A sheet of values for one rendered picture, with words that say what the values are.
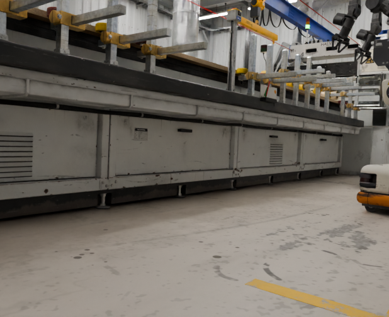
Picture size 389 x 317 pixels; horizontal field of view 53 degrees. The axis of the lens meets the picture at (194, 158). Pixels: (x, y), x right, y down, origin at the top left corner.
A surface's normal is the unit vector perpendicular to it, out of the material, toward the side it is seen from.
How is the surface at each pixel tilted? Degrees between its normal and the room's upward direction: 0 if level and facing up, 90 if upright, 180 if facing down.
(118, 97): 90
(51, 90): 90
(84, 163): 90
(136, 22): 90
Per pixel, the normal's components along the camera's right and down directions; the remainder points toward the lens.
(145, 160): 0.79, 0.07
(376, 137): -0.62, 0.01
